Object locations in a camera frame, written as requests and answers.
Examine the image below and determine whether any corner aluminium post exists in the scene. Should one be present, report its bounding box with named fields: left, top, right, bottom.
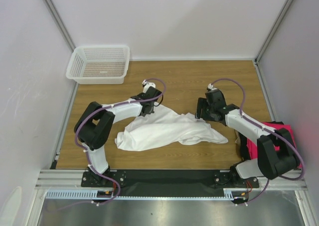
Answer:
left=254, top=0, right=294, bottom=64
left=43, top=0, right=76, bottom=52

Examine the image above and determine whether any folded pink t shirt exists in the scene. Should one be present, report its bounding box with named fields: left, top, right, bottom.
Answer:
left=249, top=124, right=303, bottom=173

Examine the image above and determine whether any left corner aluminium post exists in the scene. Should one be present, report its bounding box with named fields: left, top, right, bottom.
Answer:
left=43, top=0, right=76, bottom=52

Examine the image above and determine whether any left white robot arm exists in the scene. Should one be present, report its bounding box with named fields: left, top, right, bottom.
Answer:
left=74, top=82, right=163, bottom=187

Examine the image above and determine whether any aluminium frame rail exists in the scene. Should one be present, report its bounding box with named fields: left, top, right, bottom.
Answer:
left=36, top=169, right=307, bottom=202

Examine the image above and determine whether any purple cable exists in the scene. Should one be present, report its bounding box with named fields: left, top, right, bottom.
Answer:
left=208, top=78, right=306, bottom=207
left=46, top=78, right=167, bottom=212

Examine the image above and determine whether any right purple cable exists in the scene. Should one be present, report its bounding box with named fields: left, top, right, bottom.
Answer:
left=208, top=78, right=306, bottom=207

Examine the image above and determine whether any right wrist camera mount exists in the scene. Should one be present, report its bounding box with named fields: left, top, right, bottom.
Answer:
left=207, top=84, right=218, bottom=92

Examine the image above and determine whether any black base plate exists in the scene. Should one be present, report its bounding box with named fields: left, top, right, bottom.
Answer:
left=82, top=168, right=260, bottom=198

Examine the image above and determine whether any right corner aluminium post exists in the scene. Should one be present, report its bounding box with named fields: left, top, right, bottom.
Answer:
left=254, top=0, right=294, bottom=64

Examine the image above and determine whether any white plastic basket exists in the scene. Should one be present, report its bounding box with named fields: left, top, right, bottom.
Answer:
left=66, top=45, right=131, bottom=85

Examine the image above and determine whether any white t shirt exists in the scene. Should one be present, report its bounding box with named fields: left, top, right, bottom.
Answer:
left=115, top=105, right=228, bottom=151

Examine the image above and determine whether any folded black t shirt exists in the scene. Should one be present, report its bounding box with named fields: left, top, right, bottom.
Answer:
left=235, top=121, right=284, bottom=160

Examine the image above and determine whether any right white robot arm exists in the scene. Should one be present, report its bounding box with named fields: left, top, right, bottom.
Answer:
left=195, top=89, right=301, bottom=187

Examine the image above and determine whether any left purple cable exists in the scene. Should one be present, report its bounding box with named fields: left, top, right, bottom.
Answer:
left=46, top=78, right=167, bottom=212

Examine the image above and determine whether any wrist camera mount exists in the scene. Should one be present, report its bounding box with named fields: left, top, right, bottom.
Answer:
left=207, top=84, right=218, bottom=92
left=142, top=80, right=156, bottom=99

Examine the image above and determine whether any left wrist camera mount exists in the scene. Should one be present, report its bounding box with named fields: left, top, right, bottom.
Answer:
left=142, top=80, right=156, bottom=99

